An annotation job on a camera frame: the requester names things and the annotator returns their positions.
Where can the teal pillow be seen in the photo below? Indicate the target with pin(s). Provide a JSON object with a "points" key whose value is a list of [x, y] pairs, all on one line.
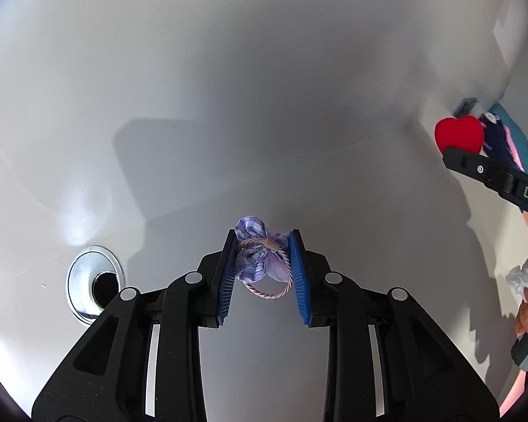
{"points": [[519, 138]]}

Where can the silver cable grommet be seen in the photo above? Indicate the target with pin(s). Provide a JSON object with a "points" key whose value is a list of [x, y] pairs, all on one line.
{"points": [[94, 278]]}

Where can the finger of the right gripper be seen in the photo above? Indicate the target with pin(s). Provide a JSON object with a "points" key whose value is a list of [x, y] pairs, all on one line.
{"points": [[494, 175]]}

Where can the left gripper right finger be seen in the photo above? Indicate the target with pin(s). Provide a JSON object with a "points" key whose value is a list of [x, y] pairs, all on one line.
{"points": [[388, 359]]}

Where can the navy patterned blanket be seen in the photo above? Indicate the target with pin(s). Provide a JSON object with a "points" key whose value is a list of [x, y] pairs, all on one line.
{"points": [[498, 142]]}

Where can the white plastic wrapper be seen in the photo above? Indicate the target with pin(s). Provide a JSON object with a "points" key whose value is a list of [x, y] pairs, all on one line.
{"points": [[517, 280]]}

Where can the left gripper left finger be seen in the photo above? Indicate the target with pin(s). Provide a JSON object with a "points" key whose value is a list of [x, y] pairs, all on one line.
{"points": [[140, 359]]}

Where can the red heart plush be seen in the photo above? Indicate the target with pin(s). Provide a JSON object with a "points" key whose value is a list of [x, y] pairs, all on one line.
{"points": [[466, 133]]}

